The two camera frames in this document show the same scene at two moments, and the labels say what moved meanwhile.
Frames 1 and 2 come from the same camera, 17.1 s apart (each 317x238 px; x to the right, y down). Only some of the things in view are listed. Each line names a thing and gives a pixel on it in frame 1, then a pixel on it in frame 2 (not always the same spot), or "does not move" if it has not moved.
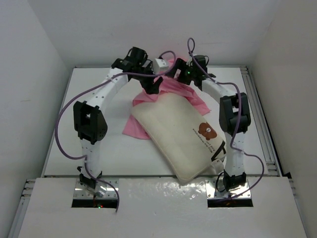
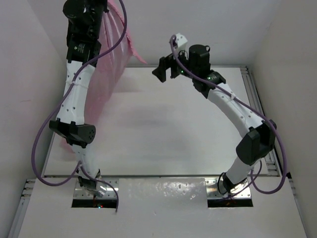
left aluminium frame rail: [23, 207] does not move
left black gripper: [149, 87] → [103, 2]
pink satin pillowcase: [170, 86] → [117, 50]
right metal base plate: [212, 192] does not move
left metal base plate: [101, 190] does not move
